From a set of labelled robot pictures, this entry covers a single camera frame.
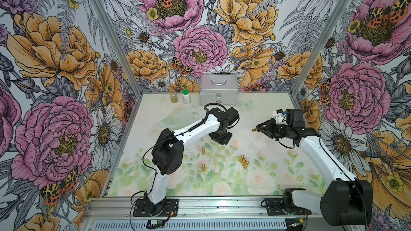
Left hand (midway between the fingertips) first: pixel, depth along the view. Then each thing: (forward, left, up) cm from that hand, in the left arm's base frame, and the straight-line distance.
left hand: (218, 144), depth 84 cm
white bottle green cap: (+38, +20, -3) cm, 43 cm away
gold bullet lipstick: (0, +8, -7) cm, 10 cm away
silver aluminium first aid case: (+40, -3, +2) cm, 40 cm away
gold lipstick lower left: (-10, +8, -6) cm, 14 cm away
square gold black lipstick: (+5, -19, +6) cm, 20 cm away
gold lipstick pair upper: (-5, -12, -5) cm, 14 cm away
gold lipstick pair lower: (-8, -13, -5) cm, 16 cm away
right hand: (+4, -19, +8) cm, 21 cm away
